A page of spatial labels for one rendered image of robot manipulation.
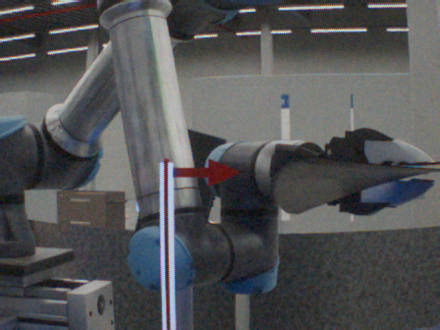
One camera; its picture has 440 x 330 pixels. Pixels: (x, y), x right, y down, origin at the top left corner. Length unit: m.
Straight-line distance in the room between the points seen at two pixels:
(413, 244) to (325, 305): 0.41
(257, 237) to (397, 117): 5.91
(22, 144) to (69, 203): 6.47
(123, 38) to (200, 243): 0.26
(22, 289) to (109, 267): 1.62
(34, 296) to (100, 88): 0.34
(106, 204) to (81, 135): 6.25
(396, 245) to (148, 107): 1.89
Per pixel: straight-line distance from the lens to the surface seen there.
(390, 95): 6.81
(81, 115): 1.16
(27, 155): 1.17
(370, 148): 0.76
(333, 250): 2.56
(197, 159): 1.20
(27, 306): 1.12
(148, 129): 0.84
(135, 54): 0.87
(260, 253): 0.91
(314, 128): 6.94
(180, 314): 1.17
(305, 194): 0.69
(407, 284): 2.70
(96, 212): 7.47
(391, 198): 0.74
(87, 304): 1.09
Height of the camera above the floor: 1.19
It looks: 1 degrees down
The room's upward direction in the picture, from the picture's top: straight up
